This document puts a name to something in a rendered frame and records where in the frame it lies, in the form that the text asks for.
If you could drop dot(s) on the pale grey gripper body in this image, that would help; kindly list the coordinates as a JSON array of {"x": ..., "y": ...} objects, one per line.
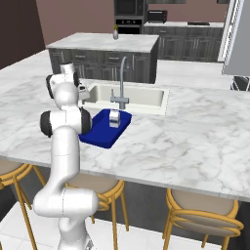
[{"x": 83, "y": 93}]

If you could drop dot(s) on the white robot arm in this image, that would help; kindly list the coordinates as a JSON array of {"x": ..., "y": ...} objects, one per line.
[{"x": 65, "y": 153}]

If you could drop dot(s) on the blue tray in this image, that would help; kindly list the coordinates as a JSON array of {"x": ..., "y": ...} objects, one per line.
[{"x": 103, "y": 132}]

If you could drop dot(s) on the grey metal tap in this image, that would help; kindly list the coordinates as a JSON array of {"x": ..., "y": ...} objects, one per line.
[{"x": 122, "y": 88}]

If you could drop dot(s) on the white grey carton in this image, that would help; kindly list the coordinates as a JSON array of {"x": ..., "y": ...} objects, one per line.
[{"x": 114, "y": 118}]

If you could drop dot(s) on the dark grey kitchen island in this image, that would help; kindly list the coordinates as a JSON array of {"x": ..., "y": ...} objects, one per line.
[{"x": 107, "y": 53}]

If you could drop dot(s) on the cream sink basin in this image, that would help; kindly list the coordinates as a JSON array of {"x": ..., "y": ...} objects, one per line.
[{"x": 143, "y": 97}]

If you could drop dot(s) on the small grey vase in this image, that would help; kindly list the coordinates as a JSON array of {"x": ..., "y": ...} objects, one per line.
[{"x": 115, "y": 34}]

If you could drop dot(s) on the wooden stool with beige seat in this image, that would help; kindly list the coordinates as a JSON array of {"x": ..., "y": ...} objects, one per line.
[
  {"x": 102, "y": 188},
  {"x": 201, "y": 211},
  {"x": 9, "y": 171}
]

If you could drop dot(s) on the black toaster oven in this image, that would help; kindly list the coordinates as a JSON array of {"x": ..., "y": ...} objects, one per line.
[{"x": 157, "y": 16}]

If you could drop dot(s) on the dark grey cupboard run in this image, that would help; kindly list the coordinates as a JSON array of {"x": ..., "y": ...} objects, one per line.
[{"x": 185, "y": 42}]

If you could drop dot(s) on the black hob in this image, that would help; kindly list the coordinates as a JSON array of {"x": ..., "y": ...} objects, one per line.
[{"x": 198, "y": 23}]

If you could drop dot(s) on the black wall oven stack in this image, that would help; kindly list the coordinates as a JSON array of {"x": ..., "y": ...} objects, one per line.
[{"x": 129, "y": 14}]

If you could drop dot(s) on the dark wall cupboards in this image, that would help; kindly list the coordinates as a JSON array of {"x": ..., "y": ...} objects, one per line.
[{"x": 166, "y": 1}]

